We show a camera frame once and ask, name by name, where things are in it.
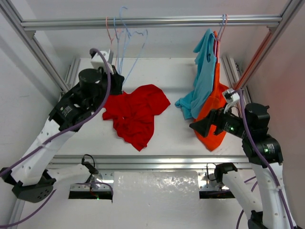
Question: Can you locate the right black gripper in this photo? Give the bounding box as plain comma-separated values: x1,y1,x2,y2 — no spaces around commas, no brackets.
190,103,251,139

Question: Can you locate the red t shirt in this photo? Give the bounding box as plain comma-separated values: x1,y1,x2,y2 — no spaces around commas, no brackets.
102,84,171,151

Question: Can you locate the blue wire hanger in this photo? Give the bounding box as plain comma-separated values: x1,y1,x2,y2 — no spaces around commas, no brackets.
113,17,130,73
118,6,148,85

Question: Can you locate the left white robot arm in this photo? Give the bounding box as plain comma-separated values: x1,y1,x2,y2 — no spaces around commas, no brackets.
0,65,124,203

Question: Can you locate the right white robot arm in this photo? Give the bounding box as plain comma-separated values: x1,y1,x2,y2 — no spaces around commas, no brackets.
189,103,298,229

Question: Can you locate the orange t shirt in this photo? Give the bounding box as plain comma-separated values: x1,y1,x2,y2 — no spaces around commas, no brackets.
195,41,228,151

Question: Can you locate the light blue t shirt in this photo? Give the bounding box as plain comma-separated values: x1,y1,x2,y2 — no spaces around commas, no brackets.
175,29,217,120

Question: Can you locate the pink hanger holding shirt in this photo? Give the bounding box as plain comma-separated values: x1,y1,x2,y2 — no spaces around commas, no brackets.
215,14,228,58

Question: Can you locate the blue hanger holding shirt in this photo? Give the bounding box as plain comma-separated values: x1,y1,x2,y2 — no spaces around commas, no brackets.
214,14,226,56

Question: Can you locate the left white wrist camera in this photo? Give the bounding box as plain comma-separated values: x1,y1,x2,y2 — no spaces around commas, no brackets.
90,49,113,72

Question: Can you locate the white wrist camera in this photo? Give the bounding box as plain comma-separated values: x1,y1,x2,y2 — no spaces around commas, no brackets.
222,88,240,113
90,49,113,72

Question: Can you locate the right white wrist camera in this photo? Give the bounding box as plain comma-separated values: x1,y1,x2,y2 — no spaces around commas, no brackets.
222,88,240,113

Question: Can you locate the pink wire hanger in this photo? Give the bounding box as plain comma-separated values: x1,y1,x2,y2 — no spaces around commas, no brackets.
105,16,122,67

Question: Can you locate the orange diagonal frame bar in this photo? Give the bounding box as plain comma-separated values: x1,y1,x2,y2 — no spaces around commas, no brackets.
233,31,272,90

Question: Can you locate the aluminium front rail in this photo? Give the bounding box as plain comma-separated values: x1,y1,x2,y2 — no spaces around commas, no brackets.
47,155,253,170

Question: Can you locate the aluminium rail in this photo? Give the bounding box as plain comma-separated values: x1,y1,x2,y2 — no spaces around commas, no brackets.
47,155,253,170
20,15,282,31

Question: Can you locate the aluminium right frame post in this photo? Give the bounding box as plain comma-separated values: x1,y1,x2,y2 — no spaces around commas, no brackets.
268,0,305,35

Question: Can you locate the aluminium frame post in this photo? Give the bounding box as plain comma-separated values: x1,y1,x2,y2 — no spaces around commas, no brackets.
268,0,305,35
0,0,69,92

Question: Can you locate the aluminium top rail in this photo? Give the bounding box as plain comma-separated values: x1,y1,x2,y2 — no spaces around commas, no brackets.
20,15,282,31

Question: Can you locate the aluminium left frame post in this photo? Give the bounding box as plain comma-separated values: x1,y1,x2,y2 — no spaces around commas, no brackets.
0,0,69,92

